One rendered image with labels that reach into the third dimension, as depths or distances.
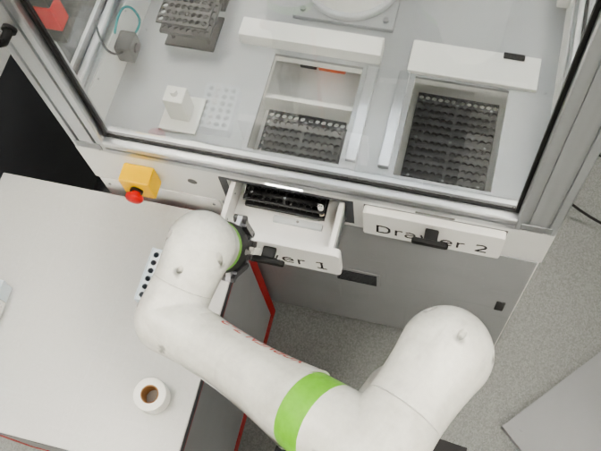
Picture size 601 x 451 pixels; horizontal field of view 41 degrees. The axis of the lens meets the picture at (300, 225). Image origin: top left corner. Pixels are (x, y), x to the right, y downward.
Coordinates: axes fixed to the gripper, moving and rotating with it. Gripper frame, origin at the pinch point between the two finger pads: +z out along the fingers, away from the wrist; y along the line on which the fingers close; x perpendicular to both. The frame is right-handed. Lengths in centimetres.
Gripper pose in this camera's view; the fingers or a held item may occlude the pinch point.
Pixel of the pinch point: (249, 250)
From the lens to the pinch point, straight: 162.2
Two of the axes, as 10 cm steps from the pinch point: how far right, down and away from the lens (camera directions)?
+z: 1.6, 0.6, 9.9
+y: -2.0, 9.8, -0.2
